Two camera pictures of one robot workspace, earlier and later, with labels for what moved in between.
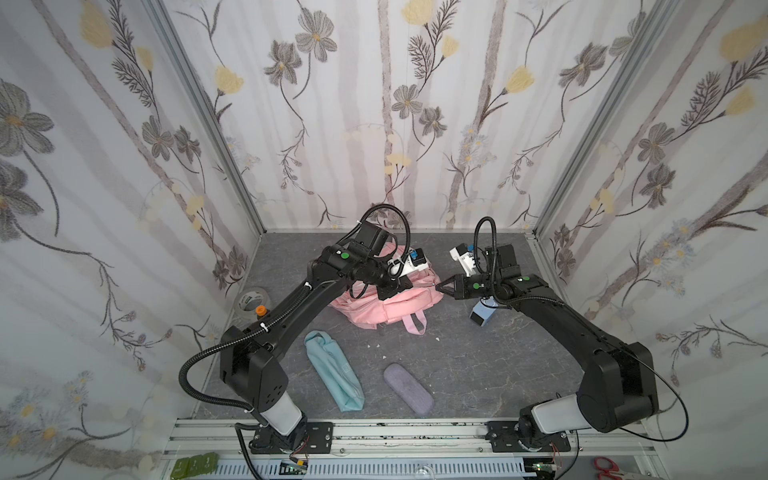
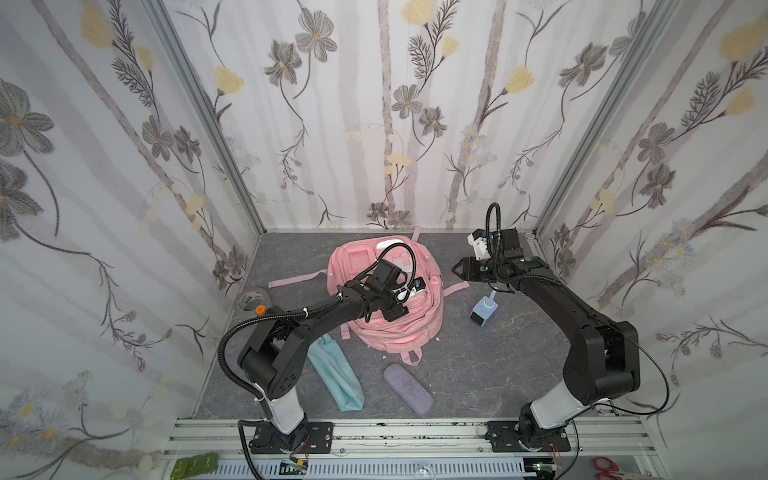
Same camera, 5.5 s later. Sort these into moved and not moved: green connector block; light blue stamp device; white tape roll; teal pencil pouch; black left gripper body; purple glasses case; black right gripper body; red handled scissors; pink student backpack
Moved: black left gripper body; pink student backpack; black right gripper body
Not moved: white tape roll; green connector block; red handled scissors; light blue stamp device; purple glasses case; teal pencil pouch
